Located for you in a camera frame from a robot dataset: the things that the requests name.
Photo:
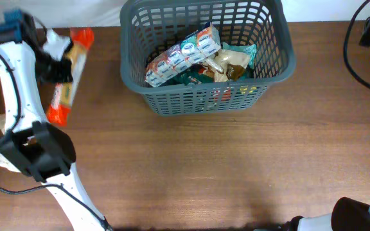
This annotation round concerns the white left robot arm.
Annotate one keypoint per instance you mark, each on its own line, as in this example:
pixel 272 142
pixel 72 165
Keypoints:
pixel 39 82

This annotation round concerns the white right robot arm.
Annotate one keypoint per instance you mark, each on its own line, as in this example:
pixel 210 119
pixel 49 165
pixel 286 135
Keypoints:
pixel 347 214

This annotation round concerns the Kleenex tissue multipack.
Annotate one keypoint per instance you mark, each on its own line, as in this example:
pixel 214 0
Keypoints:
pixel 194 49

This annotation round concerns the green Nescafe coffee bag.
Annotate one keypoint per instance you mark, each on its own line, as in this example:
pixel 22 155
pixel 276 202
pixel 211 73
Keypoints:
pixel 198 74

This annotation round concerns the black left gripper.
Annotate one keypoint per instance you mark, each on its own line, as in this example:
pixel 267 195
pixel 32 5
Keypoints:
pixel 63 72

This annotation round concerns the grey plastic basket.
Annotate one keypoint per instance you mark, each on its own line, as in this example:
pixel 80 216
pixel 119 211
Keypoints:
pixel 149 27

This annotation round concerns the beige paper bag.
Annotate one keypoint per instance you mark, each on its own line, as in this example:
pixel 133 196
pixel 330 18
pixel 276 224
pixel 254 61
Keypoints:
pixel 4 162

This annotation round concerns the beige snack bag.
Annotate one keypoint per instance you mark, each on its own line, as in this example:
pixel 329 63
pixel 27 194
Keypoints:
pixel 227 65

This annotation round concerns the teal wet wipes packet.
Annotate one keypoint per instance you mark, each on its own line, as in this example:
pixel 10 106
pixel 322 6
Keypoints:
pixel 250 50

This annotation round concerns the San Remo spaghetti packet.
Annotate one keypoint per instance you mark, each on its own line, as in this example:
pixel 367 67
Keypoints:
pixel 64 94

